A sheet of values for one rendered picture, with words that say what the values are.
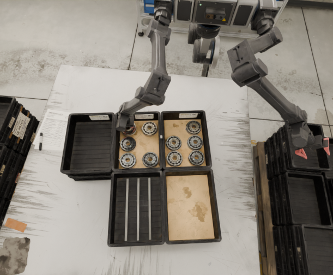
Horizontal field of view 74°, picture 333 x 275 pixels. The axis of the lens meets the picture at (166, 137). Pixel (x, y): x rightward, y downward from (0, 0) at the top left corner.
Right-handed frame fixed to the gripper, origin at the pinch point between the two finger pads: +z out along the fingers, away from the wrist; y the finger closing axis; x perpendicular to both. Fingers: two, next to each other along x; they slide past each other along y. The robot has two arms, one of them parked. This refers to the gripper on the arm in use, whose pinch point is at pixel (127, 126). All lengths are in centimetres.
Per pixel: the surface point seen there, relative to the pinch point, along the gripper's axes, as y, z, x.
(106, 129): -15.7, 6.0, 1.2
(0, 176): -111, 47, -21
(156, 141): 18.3, 6.1, -8.3
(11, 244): -70, 15, -69
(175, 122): 31.8, 6.8, 5.5
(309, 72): 213, 97, 116
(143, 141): 9.5, 6.0, -8.6
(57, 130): -55, 18, 6
